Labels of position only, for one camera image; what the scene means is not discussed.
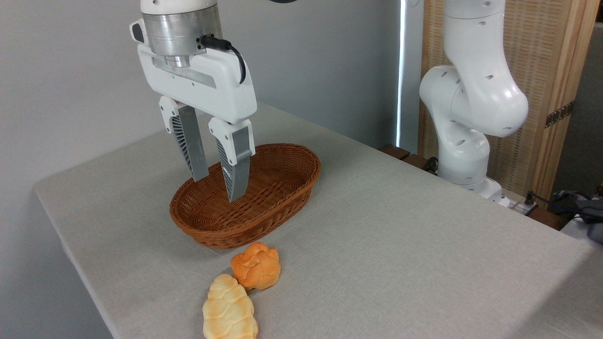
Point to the grey tablecloth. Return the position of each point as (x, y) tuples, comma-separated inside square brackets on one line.
[(400, 259)]

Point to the brown wicker oval basket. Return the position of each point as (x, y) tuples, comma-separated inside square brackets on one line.
[(282, 179)]

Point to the pale braided bread loaf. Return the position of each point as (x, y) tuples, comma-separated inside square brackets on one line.
[(228, 310)]

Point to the dark wooden block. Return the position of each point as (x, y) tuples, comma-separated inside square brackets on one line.
[(395, 151)]

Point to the metal screen hinge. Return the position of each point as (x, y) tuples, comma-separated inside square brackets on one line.
[(559, 114)]

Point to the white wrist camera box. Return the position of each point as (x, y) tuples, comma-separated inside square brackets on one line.
[(137, 33)]

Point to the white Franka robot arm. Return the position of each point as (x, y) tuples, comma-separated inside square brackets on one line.
[(471, 94)]

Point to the dark grey cloth bundle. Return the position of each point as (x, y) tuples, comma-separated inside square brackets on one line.
[(586, 212)]

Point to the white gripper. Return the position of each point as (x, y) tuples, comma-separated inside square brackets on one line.
[(207, 89)]

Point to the orange round bread roll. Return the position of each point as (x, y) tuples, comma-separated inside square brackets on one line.
[(256, 266)]

